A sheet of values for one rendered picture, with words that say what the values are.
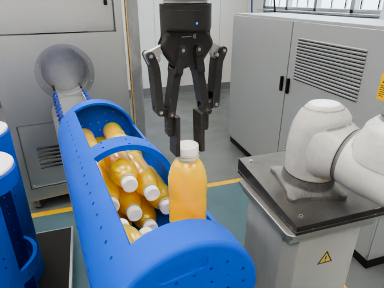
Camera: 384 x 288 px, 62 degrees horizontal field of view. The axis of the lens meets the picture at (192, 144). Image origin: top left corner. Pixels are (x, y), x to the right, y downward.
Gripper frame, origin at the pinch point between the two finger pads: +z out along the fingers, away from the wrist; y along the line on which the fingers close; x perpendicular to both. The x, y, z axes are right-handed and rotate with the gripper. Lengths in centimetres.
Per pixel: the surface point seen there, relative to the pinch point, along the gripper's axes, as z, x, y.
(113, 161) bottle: 18.3, -30.5, 7.7
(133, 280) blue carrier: 16.5, 11.2, 13.8
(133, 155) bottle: 22.2, -39.0, 0.3
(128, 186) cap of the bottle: 21.3, -21.6, 6.3
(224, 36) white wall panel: 46, -468, -285
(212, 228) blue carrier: 14.9, 7.7, -1.2
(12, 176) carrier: 37, -71, 37
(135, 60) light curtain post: 12, -130, -27
